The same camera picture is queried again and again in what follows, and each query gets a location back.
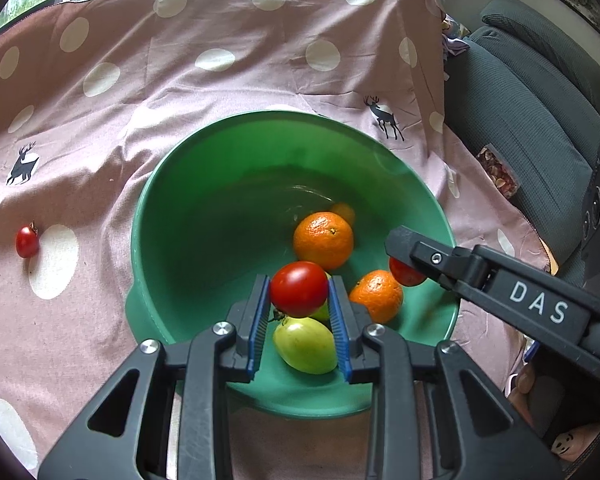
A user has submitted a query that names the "orange mandarin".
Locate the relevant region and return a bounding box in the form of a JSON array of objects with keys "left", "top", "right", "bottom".
[
  {"left": 349, "top": 270, "right": 404, "bottom": 324},
  {"left": 292, "top": 211, "right": 354, "bottom": 271}
]

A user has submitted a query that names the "yellow green fruit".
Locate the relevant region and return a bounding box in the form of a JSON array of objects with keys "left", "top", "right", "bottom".
[{"left": 273, "top": 318, "right": 337, "bottom": 375}]

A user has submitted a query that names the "green plastic bowl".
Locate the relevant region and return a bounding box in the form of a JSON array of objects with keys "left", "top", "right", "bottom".
[{"left": 124, "top": 109, "right": 462, "bottom": 421}]

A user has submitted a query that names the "green lime fruit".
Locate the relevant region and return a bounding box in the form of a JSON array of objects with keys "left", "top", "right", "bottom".
[{"left": 311, "top": 299, "right": 329, "bottom": 323}]

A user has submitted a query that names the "person's right hand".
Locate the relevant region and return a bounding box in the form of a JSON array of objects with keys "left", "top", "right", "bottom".
[{"left": 506, "top": 363, "right": 600, "bottom": 463}]

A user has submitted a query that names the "snack packet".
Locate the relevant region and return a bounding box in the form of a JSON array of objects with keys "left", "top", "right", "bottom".
[{"left": 476, "top": 144, "right": 519, "bottom": 200}]

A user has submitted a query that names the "far red cherry tomato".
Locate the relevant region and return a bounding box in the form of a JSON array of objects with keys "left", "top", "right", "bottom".
[{"left": 15, "top": 222, "right": 40, "bottom": 259}]

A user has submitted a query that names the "grey armchair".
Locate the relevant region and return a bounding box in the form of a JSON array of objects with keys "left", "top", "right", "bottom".
[{"left": 445, "top": 0, "right": 600, "bottom": 270}]

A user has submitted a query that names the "pink polka dot cloth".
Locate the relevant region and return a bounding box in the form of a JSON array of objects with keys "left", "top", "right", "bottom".
[{"left": 0, "top": 0, "right": 550, "bottom": 478}]

